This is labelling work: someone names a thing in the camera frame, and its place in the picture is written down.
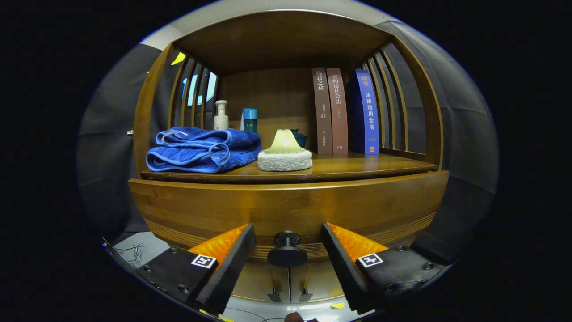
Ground wooden cabinet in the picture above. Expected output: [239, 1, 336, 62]
[129, 10, 450, 309]

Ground blue folded towel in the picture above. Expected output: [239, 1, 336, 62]
[146, 127, 262, 174]

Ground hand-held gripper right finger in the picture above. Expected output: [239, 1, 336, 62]
[322, 222, 447, 314]

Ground reddish brown book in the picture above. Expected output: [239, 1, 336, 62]
[326, 68, 349, 155]

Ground pale green handled scrub sponge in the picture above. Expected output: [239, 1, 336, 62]
[257, 129, 313, 172]

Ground dark brown book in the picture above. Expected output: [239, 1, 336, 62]
[312, 68, 333, 155]

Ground blue book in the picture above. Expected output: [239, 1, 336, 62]
[351, 69, 380, 155]

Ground black round drawer knob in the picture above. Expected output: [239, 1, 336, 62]
[267, 231, 308, 268]

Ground white pump bottle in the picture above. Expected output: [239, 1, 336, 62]
[214, 100, 229, 131]

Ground teal tube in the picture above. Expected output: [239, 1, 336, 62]
[241, 108, 258, 133]

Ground wooden drawer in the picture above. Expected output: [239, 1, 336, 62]
[129, 170, 450, 263]

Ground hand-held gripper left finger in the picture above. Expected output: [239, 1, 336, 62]
[134, 224, 255, 316]

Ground wooden countertop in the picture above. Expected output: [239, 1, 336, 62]
[141, 151, 439, 184]

